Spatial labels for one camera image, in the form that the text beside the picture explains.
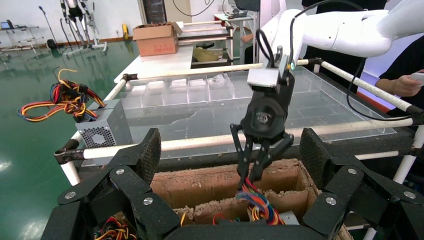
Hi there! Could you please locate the plain brown cardboard box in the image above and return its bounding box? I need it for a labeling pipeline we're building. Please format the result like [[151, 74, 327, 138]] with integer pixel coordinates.
[[132, 21, 184, 58]]

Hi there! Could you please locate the bystander bare hand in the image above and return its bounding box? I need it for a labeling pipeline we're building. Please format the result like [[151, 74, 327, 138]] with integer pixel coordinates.
[[392, 69, 424, 99]]

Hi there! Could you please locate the dark door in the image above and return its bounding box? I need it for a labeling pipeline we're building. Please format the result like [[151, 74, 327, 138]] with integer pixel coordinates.
[[142, 0, 169, 25]]

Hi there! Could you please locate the clear acrylic divider tray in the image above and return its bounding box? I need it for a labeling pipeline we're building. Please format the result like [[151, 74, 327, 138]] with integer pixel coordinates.
[[115, 67, 397, 159]]

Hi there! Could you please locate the metal tripod stand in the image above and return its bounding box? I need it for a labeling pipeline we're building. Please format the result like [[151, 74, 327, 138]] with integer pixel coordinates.
[[59, 0, 109, 57]]

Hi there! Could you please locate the person in black clothes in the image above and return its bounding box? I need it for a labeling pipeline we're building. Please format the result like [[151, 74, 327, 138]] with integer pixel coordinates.
[[301, 0, 389, 89]]

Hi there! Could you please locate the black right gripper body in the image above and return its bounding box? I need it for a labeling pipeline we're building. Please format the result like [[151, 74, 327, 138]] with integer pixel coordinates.
[[240, 71, 296, 147]]

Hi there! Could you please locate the brown divided cardboard box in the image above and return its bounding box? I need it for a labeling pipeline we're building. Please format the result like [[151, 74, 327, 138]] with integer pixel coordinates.
[[150, 158, 354, 240]]

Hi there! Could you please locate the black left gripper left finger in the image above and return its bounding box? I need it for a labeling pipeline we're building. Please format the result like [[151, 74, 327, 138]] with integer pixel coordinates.
[[41, 128, 182, 240]]

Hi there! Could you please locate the person in black shirt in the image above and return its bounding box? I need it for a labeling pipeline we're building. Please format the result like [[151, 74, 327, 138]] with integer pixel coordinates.
[[377, 34, 424, 117]]

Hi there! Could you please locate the white office desk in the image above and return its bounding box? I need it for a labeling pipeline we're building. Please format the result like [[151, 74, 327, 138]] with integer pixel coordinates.
[[213, 11, 260, 64]]

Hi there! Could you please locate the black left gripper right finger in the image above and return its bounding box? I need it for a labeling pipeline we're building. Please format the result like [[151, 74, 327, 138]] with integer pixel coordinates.
[[299, 127, 424, 240]]

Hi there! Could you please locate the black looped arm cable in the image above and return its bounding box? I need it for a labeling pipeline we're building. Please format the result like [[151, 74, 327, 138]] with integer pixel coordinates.
[[254, 29, 277, 69]]

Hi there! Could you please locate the black microphone stand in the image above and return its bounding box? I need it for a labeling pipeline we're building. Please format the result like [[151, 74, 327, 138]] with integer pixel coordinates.
[[38, 5, 58, 51]]

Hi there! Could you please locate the metal side table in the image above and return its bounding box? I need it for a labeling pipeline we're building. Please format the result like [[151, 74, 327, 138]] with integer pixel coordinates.
[[0, 19, 43, 53]]

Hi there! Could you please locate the bystander bare forearm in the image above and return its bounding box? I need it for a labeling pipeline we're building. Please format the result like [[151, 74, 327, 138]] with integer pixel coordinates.
[[375, 76, 398, 96]]

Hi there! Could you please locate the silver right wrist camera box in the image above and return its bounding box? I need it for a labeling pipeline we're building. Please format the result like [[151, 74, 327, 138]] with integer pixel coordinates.
[[246, 54, 290, 90]]

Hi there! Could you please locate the long black arm cable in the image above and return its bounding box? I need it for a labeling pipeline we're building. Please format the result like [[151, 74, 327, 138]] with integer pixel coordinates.
[[288, 0, 424, 122]]

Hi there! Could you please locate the grey power supply with grille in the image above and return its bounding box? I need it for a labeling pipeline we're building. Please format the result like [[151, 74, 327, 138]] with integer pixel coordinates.
[[17, 67, 133, 151]]

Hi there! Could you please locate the olive crumpled cloth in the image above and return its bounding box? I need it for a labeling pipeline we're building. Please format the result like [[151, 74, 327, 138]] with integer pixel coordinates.
[[193, 47, 222, 63]]

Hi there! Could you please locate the black desk monitor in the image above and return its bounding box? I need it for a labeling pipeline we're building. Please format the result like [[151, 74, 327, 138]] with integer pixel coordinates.
[[227, 0, 261, 19]]

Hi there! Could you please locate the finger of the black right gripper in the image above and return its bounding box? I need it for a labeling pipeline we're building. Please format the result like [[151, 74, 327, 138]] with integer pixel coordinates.
[[249, 132, 295, 184], [229, 123, 255, 192]]

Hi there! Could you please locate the white pipe storage rack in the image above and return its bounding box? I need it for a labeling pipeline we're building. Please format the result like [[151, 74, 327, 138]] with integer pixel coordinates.
[[177, 19, 236, 66]]

